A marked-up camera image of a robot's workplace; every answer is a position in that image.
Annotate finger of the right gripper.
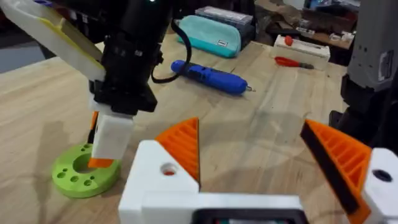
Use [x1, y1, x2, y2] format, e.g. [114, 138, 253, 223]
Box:
[88, 113, 135, 169]
[87, 110, 100, 146]

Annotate teal zip pouch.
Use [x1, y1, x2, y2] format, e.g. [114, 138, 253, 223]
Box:
[176, 15, 243, 59]

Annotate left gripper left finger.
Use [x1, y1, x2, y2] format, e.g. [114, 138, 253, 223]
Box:
[118, 117, 200, 224]

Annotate black cable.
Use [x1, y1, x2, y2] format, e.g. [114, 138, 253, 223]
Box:
[150, 19, 193, 85]

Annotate grey flat box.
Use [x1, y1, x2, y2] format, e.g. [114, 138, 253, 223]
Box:
[195, 6, 254, 29]

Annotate white box with red button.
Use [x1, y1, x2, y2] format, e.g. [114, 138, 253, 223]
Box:
[272, 34, 331, 71]

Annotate green disc with holes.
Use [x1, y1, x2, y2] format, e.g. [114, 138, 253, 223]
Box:
[51, 141, 122, 199]

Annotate blue electric screwdriver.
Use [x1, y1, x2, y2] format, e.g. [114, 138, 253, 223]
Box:
[170, 59, 257, 96]

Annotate red handled screwdriver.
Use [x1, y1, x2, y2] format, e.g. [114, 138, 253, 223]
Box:
[274, 56, 315, 70]

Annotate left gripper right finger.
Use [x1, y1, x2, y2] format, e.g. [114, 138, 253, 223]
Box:
[299, 119, 398, 224]

